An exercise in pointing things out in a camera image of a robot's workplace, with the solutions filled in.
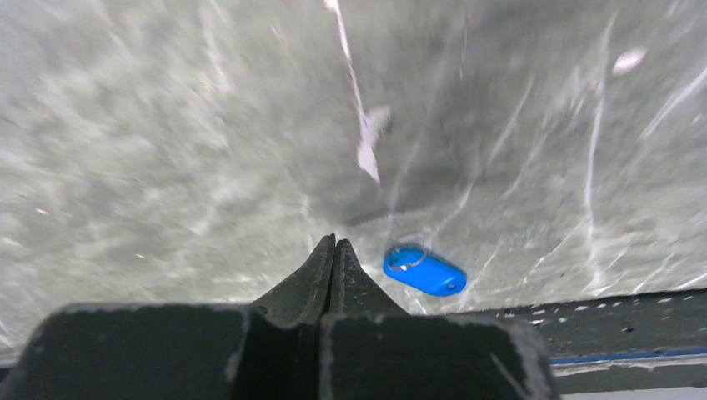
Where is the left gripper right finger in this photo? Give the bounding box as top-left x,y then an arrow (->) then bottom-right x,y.
318,239 -> 559,399

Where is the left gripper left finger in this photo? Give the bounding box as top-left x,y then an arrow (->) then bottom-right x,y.
1,235 -> 336,399

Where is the blue key tag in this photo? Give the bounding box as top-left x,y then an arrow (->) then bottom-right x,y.
383,245 -> 468,298

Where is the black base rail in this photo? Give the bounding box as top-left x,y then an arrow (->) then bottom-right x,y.
441,287 -> 707,396

